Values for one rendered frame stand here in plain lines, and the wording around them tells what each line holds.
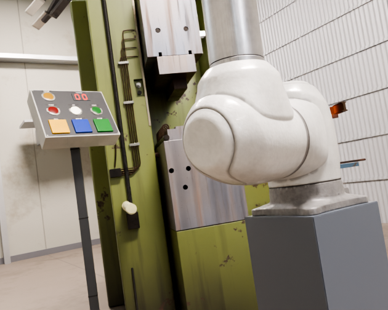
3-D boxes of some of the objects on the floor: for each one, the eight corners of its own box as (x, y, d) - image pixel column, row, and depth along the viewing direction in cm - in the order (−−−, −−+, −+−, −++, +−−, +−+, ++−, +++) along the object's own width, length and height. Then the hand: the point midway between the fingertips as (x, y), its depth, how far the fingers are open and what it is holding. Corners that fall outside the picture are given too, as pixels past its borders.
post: (104, 352, 175) (74, 115, 183) (95, 354, 174) (66, 115, 182) (104, 349, 179) (76, 116, 186) (95, 350, 178) (66, 117, 186)
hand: (37, 14), depth 132 cm, fingers open, 7 cm apart
